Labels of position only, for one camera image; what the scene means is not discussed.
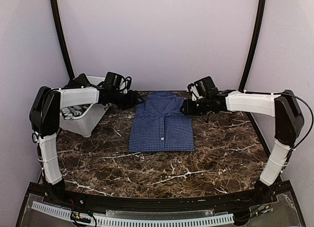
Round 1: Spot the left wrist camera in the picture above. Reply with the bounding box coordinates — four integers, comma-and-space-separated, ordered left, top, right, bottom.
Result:
102, 72, 123, 91

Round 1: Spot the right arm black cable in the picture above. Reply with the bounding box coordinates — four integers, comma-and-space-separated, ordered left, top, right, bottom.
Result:
289, 94, 314, 159

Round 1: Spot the black white patterned shirt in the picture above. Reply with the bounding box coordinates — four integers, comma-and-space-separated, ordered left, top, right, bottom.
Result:
61, 73, 90, 119

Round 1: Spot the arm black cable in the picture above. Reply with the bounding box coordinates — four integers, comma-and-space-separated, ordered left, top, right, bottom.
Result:
289, 94, 314, 159
120, 76, 132, 93

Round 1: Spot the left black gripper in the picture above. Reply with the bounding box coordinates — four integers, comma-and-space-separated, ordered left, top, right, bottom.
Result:
111, 89, 145, 111

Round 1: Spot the white slotted cable duct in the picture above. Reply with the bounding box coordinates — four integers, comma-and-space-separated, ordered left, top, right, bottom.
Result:
31, 201, 234, 227

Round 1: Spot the black frame post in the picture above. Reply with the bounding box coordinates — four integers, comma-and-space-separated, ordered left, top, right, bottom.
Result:
238, 0, 267, 92
50, 0, 75, 80

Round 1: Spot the right black frame post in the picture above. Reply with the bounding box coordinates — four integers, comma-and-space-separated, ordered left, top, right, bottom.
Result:
238, 0, 267, 92

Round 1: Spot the blue checked long sleeve shirt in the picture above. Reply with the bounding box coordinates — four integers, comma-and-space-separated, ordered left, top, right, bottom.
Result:
129, 91, 195, 153

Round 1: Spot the white plastic bin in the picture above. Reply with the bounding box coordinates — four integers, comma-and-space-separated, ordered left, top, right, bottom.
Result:
58, 76, 110, 137

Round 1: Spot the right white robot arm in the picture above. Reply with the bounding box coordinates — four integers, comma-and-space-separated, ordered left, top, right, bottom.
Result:
180, 89, 305, 186

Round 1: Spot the left black frame post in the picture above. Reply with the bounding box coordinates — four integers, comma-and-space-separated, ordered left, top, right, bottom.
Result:
50, 0, 75, 80

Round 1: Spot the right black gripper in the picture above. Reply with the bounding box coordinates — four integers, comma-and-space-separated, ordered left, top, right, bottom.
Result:
180, 97, 210, 116

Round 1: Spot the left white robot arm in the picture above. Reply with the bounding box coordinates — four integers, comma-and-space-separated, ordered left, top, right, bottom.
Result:
29, 86, 144, 185

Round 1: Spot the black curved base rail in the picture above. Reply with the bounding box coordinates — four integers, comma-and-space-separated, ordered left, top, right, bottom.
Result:
16, 181, 306, 227

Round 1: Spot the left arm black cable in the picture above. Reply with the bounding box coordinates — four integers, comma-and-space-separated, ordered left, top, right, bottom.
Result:
120, 76, 132, 93

